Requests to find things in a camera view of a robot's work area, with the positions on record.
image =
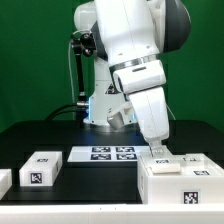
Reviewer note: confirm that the white front table rail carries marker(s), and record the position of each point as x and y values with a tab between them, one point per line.
113	214

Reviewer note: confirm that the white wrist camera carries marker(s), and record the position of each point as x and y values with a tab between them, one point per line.
119	116

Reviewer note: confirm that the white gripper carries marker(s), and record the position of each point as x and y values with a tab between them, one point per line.
150	110

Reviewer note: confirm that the white cabinet door panel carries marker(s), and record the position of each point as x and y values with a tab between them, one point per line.
164	165

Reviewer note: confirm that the white cabinet body box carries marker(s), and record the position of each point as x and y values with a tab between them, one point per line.
176	188

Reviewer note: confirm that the white block with marker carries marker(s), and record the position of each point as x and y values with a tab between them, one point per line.
41	169

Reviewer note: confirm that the white part at left edge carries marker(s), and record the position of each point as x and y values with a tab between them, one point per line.
5	181

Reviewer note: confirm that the white marker base plate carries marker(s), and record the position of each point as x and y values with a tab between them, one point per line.
105	153

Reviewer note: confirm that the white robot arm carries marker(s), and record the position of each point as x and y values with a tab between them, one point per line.
125	37

